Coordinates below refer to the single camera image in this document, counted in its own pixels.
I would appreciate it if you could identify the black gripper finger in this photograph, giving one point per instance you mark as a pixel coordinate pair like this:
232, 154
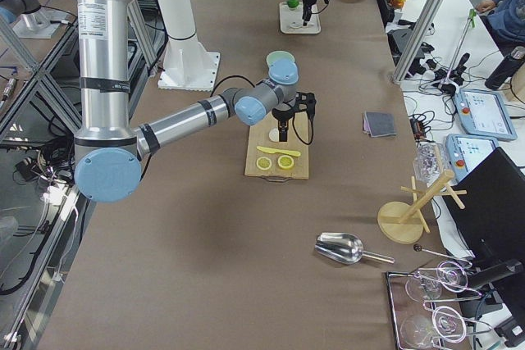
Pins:
283, 130
306, 15

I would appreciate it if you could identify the white steamed bun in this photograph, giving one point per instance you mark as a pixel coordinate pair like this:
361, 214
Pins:
274, 135

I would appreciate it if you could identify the mint green bowl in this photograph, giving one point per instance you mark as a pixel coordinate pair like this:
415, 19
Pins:
277, 55

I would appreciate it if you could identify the green lime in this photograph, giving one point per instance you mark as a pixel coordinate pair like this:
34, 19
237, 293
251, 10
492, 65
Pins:
292, 4

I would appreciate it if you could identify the cream rabbit tray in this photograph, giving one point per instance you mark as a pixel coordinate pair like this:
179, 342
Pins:
291, 20

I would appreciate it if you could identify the bamboo cutting board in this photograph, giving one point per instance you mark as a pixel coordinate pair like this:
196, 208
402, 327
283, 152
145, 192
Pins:
258, 135

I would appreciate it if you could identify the yellow plastic knife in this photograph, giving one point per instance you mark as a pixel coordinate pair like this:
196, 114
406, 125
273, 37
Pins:
293, 153

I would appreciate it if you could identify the grey folded cloth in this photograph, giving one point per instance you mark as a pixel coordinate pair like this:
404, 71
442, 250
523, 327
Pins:
378, 124

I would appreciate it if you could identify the metal scoop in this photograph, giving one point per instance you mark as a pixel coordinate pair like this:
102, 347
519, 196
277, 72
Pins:
346, 248

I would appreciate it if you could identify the wooden mug tree stand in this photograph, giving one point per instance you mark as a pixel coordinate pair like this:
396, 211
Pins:
404, 223

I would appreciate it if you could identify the teach pendant tablet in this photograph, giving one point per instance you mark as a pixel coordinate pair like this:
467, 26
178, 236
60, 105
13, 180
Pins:
466, 152
483, 113

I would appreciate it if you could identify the black monitor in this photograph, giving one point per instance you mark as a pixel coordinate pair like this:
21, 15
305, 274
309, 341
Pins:
492, 222

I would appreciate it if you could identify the wine glass rack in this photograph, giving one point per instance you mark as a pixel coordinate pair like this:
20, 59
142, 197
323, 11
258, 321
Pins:
424, 307

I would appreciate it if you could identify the lemon slice near handle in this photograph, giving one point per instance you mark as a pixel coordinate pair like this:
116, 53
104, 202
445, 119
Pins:
264, 163

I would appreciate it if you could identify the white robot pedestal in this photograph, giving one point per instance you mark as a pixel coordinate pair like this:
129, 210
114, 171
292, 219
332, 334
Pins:
187, 65

